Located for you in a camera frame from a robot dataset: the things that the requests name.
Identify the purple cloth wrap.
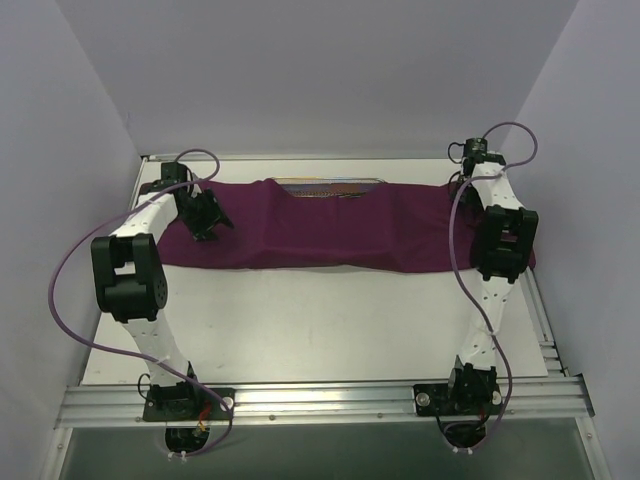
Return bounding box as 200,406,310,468
138,178,539,275

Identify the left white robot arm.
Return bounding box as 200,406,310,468
90,161,234,419

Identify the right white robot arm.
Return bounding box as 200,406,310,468
443,160,539,413

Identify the metal mesh instrument tray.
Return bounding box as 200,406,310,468
273,177,385,198

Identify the back aluminium rail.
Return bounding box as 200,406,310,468
139,151,496,162

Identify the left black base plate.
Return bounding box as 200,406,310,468
142,383,236,422

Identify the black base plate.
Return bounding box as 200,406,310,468
413,383,502,417
142,383,236,422

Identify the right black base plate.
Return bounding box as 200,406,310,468
413,383,502,417

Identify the front aluminium rail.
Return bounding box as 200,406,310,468
55,376,595,428

